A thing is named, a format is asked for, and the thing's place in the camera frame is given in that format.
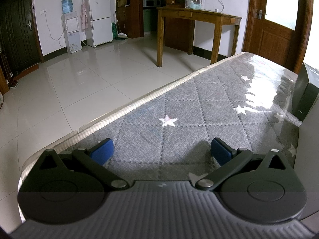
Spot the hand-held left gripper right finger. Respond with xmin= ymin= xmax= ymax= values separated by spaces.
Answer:
xmin=196 ymin=137 xmax=289 ymax=191

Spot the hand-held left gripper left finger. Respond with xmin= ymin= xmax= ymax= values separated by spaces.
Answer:
xmin=37 ymin=138 xmax=130 ymax=190

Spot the grey quilted star desktop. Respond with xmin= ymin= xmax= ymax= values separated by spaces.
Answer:
xmin=17 ymin=51 xmax=319 ymax=232

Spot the white cardboard box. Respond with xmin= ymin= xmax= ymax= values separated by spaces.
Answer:
xmin=293 ymin=110 xmax=319 ymax=223

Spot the dark grey cardboard box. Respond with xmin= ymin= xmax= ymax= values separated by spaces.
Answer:
xmin=291 ymin=62 xmax=319 ymax=121

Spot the white broom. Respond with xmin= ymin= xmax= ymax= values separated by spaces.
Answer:
xmin=114 ymin=10 xmax=129 ymax=40

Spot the white water dispenser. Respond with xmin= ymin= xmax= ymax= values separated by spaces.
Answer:
xmin=61 ymin=11 xmax=82 ymax=54

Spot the wooden door with frosted glass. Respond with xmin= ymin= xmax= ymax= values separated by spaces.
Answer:
xmin=243 ymin=0 xmax=314 ymax=74

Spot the brown wooden stand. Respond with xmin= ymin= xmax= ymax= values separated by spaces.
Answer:
xmin=0 ymin=45 xmax=10 ymax=95

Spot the dark wooden cabinet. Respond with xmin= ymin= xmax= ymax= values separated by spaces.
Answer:
xmin=115 ymin=0 xmax=197 ymax=55

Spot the white refrigerator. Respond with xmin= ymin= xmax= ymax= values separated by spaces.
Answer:
xmin=81 ymin=0 xmax=114 ymax=48

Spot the pink hanging apron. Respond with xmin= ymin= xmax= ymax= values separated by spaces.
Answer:
xmin=80 ymin=0 xmax=89 ymax=32

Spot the brown wooden table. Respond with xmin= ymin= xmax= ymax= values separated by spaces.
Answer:
xmin=156 ymin=7 xmax=243 ymax=68

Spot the dark entry door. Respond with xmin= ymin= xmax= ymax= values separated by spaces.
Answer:
xmin=0 ymin=0 xmax=45 ymax=74

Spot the blue water bottle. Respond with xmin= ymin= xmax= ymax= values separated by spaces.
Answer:
xmin=61 ymin=0 xmax=75 ymax=15

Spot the white power cable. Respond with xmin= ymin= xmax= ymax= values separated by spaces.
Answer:
xmin=45 ymin=14 xmax=68 ymax=48

